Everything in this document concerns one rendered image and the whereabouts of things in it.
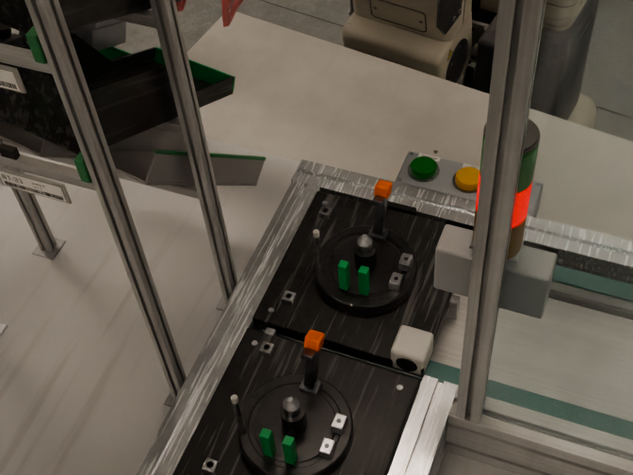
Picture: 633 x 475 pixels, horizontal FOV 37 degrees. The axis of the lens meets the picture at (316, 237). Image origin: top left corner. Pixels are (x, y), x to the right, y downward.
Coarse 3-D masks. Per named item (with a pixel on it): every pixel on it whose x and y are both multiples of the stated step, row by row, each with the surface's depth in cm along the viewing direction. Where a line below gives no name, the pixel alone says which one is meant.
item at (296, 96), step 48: (192, 48) 179; (240, 48) 178; (288, 48) 177; (336, 48) 176; (240, 96) 170; (288, 96) 169; (336, 96) 168; (384, 96) 168; (432, 96) 167; (480, 96) 166; (240, 144) 162; (288, 144) 162; (336, 144) 161; (384, 144) 160; (432, 144) 159; (480, 144) 159
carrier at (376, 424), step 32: (256, 352) 123; (288, 352) 123; (320, 352) 122; (224, 384) 120; (256, 384) 120; (288, 384) 118; (320, 384) 116; (352, 384) 119; (384, 384) 119; (416, 384) 119; (224, 416) 118; (256, 416) 115; (288, 416) 110; (320, 416) 114; (352, 416) 116; (384, 416) 116; (192, 448) 115; (224, 448) 115; (256, 448) 113; (288, 448) 107; (320, 448) 110; (352, 448) 114; (384, 448) 113
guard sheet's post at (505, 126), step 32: (512, 0) 67; (512, 32) 70; (512, 64) 73; (512, 96) 74; (512, 128) 77; (512, 160) 79; (480, 192) 84; (512, 192) 82; (480, 224) 87; (480, 256) 91; (480, 288) 95; (480, 320) 101; (480, 352) 104; (480, 384) 108; (480, 416) 116
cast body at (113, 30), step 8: (96, 24) 120; (104, 24) 121; (112, 24) 123; (120, 24) 124; (72, 32) 122; (80, 32) 121; (88, 32) 120; (96, 32) 121; (104, 32) 122; (112, 32) 123; (120, 32) 125; (88, 40) 121; (96, 40) 121; (104, 40) 122; (112, 40) 124; (120, 40) 125; (96, 48) 122; (104, 48) 123
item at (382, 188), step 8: (376, 184) 126; (384, 184) 126; (392, 184) 127; (376, 192) 126; (384, 192) 126; (376, 200) 125; (384, 200) 126; (376, 208) 128; (384, 208) 128; (376, 216) 129; (384, 216) 129; (376, 224) 129; (384, 224) 130; (376, 232) 130
